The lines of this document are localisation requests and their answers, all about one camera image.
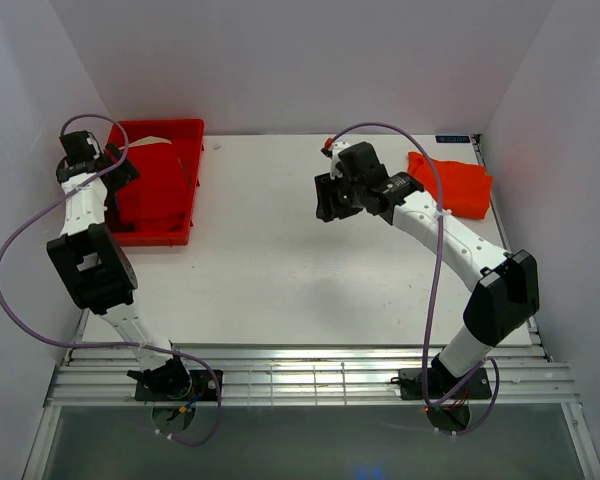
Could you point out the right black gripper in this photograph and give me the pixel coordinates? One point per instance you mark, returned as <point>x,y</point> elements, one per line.
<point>326,206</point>

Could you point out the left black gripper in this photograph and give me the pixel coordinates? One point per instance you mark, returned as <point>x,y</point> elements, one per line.
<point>123,175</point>

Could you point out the red t shirt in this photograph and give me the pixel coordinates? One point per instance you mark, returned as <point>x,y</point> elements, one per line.
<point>156,201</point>

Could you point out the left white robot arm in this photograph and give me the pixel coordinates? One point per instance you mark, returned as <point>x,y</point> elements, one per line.
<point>95,271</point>

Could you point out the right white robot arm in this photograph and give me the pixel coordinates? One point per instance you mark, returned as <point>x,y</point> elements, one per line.
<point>503,286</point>

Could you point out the beige folded t shirt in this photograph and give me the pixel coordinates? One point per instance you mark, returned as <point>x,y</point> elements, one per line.
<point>149,140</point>

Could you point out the red plastic bin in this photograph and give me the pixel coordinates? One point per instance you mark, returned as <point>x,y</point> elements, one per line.
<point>187,137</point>

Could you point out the blue table label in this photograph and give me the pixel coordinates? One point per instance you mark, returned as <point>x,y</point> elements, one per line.
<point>452,139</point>

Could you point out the folded orange t shirt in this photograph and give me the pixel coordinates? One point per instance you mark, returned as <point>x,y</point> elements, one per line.
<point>466,188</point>

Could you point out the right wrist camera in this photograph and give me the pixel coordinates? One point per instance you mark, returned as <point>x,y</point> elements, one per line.
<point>356,163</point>

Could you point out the aluminium rail frame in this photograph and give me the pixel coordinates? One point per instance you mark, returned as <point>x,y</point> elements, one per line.
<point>309,323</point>

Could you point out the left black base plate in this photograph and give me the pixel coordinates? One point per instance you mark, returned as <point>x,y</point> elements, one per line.
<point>201,386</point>

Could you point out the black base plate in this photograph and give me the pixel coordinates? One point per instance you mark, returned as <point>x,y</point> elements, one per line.
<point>201,386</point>
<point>409,382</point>

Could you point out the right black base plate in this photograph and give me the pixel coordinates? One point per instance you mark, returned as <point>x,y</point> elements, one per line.
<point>409,382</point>

